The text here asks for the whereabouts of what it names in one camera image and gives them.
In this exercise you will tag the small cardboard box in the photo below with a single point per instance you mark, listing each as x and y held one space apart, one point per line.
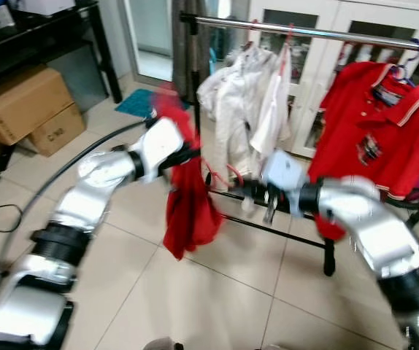
56 131

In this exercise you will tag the black shelf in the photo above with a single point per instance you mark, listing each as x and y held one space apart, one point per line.
110 65

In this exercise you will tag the purple clothes hanger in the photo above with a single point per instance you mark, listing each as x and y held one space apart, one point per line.
401 73

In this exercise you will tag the grey panel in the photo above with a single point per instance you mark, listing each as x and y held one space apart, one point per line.
78 76

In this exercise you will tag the large cardboard box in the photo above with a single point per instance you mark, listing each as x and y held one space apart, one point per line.
20 106

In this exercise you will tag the red garment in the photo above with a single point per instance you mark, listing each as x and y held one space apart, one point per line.
191 211

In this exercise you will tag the glass door white frame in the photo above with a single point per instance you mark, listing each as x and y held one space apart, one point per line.
151 36

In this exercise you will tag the white printed t-shirt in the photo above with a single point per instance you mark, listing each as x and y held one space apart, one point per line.
271 117

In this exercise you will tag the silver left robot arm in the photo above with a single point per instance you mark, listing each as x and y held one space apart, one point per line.
85 204

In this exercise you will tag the dark curtain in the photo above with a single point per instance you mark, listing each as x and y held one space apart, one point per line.
180 58

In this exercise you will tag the teal floor mat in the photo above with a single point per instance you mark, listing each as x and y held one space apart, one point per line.
133 103

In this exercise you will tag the grey robot left foot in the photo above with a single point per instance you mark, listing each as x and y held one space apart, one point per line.
164 344

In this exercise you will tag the white container blue label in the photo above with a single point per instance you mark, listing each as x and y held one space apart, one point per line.
1 14

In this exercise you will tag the red clothes hanger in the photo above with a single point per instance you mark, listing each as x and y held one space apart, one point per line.
289 40
251 35
235 169

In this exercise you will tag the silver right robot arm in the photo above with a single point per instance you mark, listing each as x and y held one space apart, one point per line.
370 226

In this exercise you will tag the red polo shirt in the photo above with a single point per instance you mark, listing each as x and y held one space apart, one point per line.
363 131

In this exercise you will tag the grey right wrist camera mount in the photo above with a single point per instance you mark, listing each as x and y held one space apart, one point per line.
282 171

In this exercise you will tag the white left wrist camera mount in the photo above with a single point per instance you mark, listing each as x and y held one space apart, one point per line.
158 146

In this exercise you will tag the metal clothes rack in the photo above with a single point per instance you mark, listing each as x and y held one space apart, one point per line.
326 33

